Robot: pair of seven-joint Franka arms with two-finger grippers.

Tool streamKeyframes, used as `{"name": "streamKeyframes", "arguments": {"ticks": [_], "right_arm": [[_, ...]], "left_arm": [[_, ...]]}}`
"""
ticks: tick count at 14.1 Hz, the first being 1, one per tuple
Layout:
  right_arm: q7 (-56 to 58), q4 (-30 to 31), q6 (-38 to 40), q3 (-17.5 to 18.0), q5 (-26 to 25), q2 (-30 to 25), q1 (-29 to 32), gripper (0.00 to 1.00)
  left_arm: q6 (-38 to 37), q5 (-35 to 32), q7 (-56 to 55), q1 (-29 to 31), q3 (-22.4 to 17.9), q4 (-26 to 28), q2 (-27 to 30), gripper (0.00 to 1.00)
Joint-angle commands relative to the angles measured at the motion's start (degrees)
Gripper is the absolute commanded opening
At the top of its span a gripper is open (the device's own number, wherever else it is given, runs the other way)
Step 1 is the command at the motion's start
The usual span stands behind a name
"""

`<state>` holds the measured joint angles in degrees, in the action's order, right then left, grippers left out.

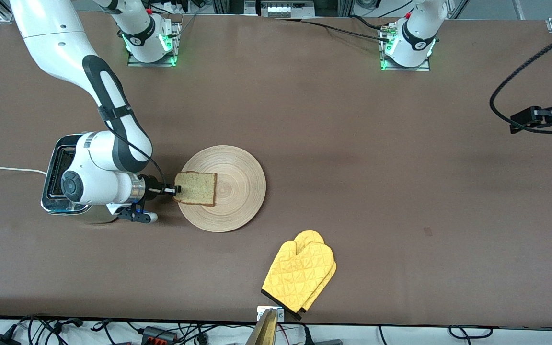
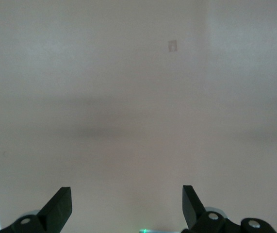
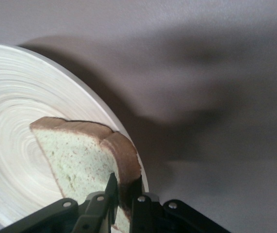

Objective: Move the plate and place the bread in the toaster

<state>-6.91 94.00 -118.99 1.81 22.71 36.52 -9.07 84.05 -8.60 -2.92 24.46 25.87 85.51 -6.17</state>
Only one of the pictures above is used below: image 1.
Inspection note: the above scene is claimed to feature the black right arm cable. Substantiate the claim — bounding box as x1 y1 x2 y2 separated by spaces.
98 108 167 188

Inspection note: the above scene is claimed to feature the yellow quilted oven mitt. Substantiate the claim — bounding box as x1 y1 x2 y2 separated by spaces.
261 240 335 314
294 230 338 321

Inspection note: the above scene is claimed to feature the black plug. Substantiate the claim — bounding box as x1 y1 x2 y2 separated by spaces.
304 326 344 345

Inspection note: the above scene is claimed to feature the tan pointed bar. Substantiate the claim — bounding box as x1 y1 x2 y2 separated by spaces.
245 309 279 345

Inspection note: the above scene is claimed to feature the white power strip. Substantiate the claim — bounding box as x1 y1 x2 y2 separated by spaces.
261 1 316 18

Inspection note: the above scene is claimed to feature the round wooden plate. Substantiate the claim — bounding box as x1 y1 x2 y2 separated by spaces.
176 145 267 233

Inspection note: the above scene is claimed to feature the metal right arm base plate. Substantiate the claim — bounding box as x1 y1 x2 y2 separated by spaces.
127 22 181 67

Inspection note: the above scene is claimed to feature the black red connector block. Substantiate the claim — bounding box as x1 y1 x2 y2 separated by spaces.
143 327 179 344

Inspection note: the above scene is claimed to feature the small metal camera bracket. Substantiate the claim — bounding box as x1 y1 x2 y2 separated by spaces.
257 307 285 322

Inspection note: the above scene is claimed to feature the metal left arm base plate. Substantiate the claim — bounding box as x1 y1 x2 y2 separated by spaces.
380 24 431 72

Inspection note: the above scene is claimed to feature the white toaster power cord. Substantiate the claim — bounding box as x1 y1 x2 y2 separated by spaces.
0 166 48 175

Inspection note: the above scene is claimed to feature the black braided table cable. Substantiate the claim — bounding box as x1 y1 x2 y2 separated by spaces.
276 18 392 43

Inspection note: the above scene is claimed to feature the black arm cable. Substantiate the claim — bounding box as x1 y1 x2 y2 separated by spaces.
490 36 552 136
98 108 167 188

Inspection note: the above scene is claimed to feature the silver two-slot toaster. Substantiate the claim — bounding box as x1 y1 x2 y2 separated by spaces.
41 133 118 224

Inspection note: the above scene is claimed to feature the brown bread slice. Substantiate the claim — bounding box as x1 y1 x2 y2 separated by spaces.
172 171 218 207

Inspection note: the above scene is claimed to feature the black tangled cable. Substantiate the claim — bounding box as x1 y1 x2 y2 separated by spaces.
17 315 85 345

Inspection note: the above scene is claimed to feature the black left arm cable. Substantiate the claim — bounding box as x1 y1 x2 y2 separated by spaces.
490 36 552 136

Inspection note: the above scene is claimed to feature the black looped floor cable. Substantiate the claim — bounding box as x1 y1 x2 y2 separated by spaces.
448 326 493 341

